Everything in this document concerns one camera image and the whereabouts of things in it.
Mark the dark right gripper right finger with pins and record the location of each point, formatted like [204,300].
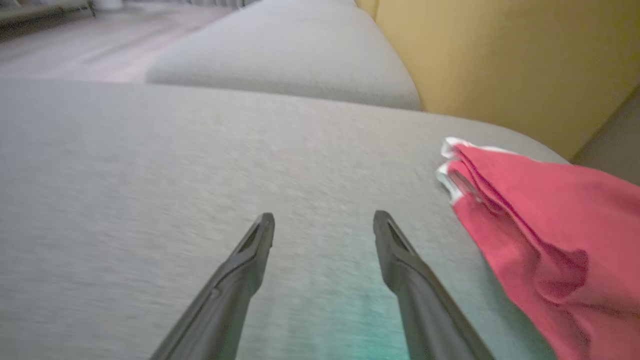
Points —
[425,305]

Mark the dark low furniture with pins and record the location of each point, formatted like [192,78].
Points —
[40,12]

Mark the small grey sofa cushion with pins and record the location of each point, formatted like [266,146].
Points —
[300,55]

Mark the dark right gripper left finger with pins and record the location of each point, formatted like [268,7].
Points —
[225,305]

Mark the large grey sofa seat cushion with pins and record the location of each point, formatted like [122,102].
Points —
[150,200]

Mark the yellow sofa backrest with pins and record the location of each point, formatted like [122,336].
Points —
[500,60]

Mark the red and white jersey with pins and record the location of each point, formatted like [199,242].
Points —
[560,240]

